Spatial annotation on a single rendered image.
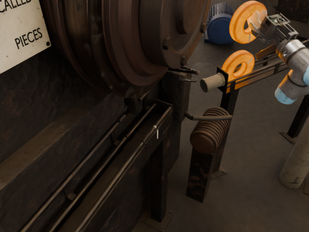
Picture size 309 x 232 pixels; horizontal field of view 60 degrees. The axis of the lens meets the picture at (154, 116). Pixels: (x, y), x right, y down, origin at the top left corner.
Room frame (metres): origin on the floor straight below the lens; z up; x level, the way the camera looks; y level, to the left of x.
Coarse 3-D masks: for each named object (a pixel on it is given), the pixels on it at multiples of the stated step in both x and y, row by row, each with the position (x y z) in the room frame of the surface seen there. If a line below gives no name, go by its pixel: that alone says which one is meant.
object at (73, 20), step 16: (64, 0) 0.47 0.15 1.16; (80, 0) 0.45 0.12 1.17; (96, 0) 0.45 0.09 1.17; (64, 16) 0.46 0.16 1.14; (80, 16) 0.45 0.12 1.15; (96, 16) 0.45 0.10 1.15; (80, 32) 0.45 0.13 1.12; (96, 32) 0.44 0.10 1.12; (80, 48) 0.45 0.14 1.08; (96, 48) 0.43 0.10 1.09; (80, 64) 0.47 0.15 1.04; (96, 64) 0.43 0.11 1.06; (96, 80) 0.49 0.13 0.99; (112, 80) 0.46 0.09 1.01; (128, 96) 0.51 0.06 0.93
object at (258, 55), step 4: (276, 44) 0.85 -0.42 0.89; (268, 48) 0.87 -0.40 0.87; (272, 48) 0.86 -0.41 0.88; (260, 52) 0.90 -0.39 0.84; (264, 52) 0.88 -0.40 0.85; (268, 52) 0.87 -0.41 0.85; (272, 52) 0.86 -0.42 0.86; (256, 56) 0.91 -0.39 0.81; (260, 56) 0.90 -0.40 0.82; (264, 56) 0.88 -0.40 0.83; (268, 56) 0.90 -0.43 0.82
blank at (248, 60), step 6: (234, 54) 1.00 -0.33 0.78; (240, 54) 0.99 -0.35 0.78; (246, 54) 1.00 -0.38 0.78; (228, 60) 0.98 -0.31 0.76; (234, 60) 0.97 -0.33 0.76; (240, 60) 0.99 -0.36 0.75; (246, 60) 1.00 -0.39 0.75; (252, 60) 1.02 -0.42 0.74; (228, 66) 0.96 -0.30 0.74; (234, 66) 0.97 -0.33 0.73; (246, 66) 1.01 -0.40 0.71; (252, 66) 1.02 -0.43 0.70; (228, 72) 0.96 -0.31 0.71; (240, 72) 1.01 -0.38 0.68; (246, 72) 1.01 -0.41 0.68; (228, 78) 0.97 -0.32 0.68; (234, 78) 0.98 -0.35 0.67
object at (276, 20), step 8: (272, 16) 0.90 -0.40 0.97; (280, 16) 0.92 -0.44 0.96; (264, 24) 0.90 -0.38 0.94; (272, 24) 0.87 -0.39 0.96; (280, 24) 0.86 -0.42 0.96; (288, 24) 0.87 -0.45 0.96; (264, 32) 0.89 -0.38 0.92; (272, 32) 0.87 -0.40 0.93; (280, 32) 0.85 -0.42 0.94; (288, 32) 0.84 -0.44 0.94; (296, 32) 0.83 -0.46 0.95; (264, 40) 0.88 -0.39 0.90; (272, 40) 0.87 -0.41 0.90; (280, 40) 0.84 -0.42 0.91; (288, 40) 0.82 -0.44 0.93; (280, 48) 0.81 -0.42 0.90
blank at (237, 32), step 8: (240, 8) 0.99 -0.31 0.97; (248, 8) 0.98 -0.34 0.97; (256, 8) 1.00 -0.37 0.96; (264, 8) 1.02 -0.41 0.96; (240, 16) 0.97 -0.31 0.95; (248, 16) 0.98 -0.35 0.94; (232, 24) 0.97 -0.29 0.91; (240, 24) 0.97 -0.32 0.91; (232, 32) 0.97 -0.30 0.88; (240, 32) 0.97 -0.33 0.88; (248, 32) 0.99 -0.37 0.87; (240, 40) 0.97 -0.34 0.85; (248, 40) 0.99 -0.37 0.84
